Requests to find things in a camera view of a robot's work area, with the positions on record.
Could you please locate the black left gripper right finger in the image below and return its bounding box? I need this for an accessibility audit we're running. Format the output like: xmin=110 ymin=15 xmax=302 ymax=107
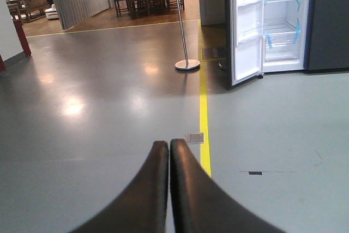
xmin=170 ymin=139 xmax=282 ymax=232

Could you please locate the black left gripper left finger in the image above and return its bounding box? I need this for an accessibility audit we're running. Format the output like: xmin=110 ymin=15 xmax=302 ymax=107
xmin=73 ymin=141 xmax=169 ymax=232

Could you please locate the grey fridge door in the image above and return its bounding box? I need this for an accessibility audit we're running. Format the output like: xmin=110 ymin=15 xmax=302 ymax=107
xmin=225 ymin=0 xmax=264 ymax=87

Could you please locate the fridge body white interior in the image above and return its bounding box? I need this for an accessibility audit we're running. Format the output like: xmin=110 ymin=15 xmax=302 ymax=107
xmin=263 ymin=0 xmax=348 ymax=73

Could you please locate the grey floor plate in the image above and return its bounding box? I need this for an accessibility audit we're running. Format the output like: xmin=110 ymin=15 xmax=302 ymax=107
xmin=185 ymin=132 xmax=204 ymax=144

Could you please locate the silver floor lamp stand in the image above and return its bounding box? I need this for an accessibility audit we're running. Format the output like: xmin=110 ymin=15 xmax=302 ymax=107
xmin=175 ymin=0 xmax=200 ymax=70

